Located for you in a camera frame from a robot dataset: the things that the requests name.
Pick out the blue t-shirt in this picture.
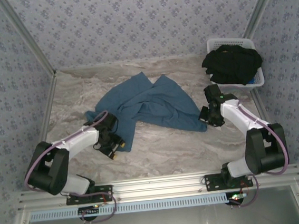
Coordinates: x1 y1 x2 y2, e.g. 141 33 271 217
81 66 210 157

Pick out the black t-shirt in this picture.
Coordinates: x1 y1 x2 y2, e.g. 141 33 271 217
199 41 265 90

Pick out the black controller board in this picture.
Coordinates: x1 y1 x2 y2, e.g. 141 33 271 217
78 205 101 221
225 191 248 207

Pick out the white plastic basket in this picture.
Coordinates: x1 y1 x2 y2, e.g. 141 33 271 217
205 34 266 93

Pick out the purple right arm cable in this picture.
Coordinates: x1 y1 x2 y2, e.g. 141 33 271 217
218 95 294 209

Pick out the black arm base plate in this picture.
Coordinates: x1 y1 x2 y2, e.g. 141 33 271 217
65 184 114 206
203 170 254 192

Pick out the red wire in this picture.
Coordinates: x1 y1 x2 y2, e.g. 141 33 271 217
238 179 253 196
95 191 114 207

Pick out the aluminium front rail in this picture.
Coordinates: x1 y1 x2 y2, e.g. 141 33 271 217
16 163 299 211

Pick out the light blue slotted cable duct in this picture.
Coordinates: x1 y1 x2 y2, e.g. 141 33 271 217
29 192 228 223

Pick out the aluminium frame post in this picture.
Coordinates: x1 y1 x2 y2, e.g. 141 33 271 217
0 0 57 80
240 0 290 39

